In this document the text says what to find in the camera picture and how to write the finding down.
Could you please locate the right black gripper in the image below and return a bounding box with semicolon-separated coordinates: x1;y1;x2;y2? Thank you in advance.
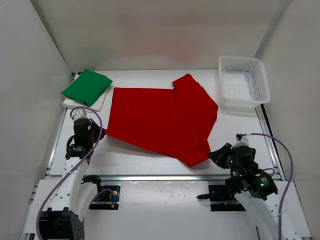
207;143;243;176

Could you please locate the red t shirt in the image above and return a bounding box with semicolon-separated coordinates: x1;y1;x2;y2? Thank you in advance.
105;74;218;167

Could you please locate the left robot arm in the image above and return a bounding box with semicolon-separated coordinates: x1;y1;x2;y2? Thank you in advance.
36;117;105;240

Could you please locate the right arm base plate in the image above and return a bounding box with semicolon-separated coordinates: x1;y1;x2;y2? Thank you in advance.
196;179;245;212

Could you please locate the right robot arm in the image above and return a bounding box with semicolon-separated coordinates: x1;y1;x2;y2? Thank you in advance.
208;143;301;240

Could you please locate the white plastic basket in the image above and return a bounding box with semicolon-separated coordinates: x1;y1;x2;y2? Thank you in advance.
218;55;271;109

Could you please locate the green t shirt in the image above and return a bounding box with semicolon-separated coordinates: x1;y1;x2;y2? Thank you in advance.
61;69;113;107

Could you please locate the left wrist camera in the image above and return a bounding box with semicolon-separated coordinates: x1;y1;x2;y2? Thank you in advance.
70;108;88;122

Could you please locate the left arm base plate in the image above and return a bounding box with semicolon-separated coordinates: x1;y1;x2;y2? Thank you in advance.
89;181;121;211

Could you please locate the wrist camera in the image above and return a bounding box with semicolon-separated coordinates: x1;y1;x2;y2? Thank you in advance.
234;133;249;148
70;108;88;122

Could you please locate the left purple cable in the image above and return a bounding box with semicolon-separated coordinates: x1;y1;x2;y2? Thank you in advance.
35;106;118;238

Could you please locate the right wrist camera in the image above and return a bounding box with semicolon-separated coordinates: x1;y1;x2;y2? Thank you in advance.
234;133;249;148

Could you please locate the aluminium front rail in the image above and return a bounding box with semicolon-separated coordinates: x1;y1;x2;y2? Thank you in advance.
44;173;286;183

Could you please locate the white t shirt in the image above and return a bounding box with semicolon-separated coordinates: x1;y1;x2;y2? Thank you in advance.
62;90;107;112

